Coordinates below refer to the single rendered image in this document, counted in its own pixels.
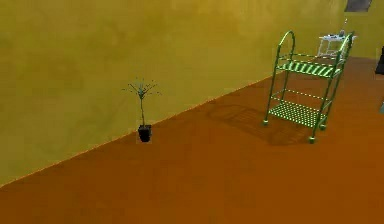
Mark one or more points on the small grey jar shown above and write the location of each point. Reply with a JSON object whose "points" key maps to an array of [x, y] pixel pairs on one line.
{"points": [[342, 33]]}

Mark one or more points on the green metal shelf cart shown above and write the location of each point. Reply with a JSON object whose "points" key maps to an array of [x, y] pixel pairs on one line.
{"points": [[305, 68]]}

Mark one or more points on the black furniture piece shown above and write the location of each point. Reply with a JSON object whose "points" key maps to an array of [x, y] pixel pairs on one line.
{"points": [[380, 63]]}

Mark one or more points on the grey framed wall picture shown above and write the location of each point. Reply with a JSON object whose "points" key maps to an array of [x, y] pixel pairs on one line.
{"points": [[357, 4]]}

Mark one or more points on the thin plant in black pot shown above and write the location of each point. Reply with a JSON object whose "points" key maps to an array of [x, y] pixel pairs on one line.
{"points": [[144, 132]]}

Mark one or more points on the white table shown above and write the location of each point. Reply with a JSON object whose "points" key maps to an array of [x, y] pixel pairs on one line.
{"points": [[328, 45]]}

